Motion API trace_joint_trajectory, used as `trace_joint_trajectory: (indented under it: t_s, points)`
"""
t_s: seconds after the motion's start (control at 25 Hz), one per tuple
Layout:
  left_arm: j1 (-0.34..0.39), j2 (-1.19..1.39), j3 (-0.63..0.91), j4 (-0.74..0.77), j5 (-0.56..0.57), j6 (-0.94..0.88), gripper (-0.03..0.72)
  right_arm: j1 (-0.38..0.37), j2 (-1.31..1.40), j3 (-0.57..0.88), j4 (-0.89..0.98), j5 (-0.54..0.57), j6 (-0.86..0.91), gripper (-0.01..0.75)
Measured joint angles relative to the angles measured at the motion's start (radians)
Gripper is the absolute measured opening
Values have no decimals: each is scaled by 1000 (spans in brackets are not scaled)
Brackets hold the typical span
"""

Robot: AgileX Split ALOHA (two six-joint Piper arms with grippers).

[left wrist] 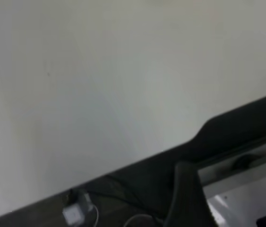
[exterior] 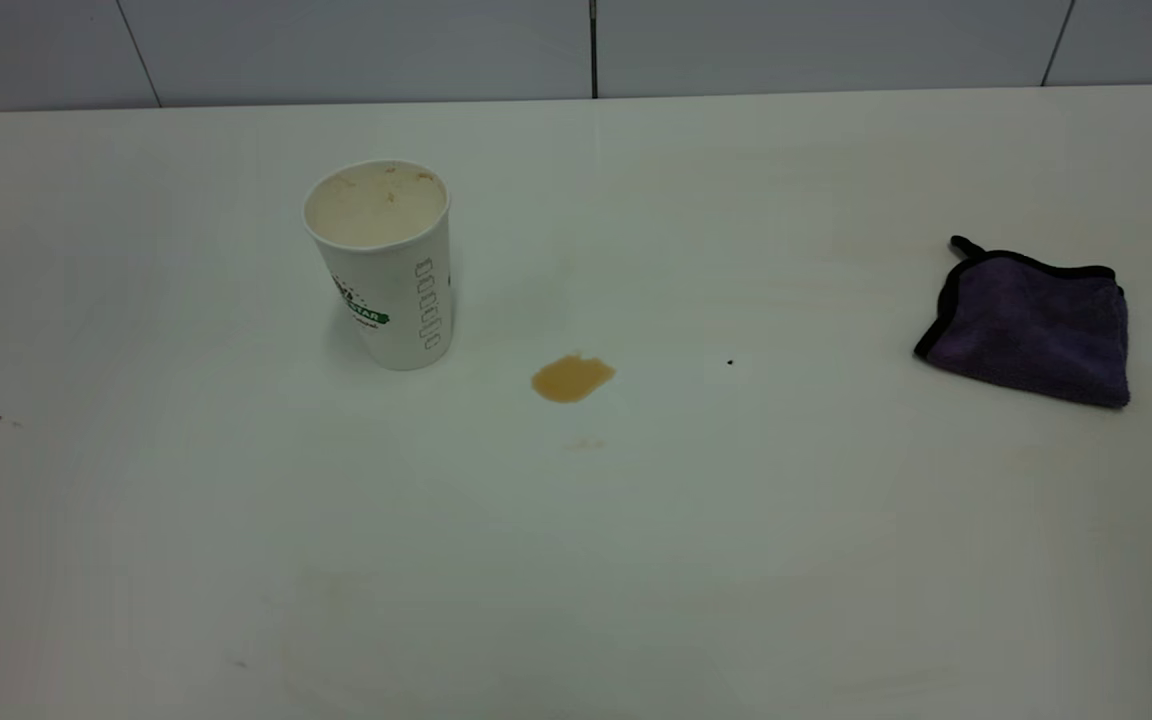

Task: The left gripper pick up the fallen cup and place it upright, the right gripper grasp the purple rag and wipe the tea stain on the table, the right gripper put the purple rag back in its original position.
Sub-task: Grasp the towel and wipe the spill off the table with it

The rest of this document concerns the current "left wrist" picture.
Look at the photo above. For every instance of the white power adapter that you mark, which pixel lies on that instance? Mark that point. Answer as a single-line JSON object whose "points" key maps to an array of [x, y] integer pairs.
{"points": [[73, 214]]}

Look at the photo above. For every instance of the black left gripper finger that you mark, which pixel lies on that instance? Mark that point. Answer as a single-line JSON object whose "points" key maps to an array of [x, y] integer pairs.
{"points": [[187, 196]]}

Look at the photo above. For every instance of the silver metal frame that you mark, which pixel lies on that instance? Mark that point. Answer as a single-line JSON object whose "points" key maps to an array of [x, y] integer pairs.
{"points": [[241, 196]]}

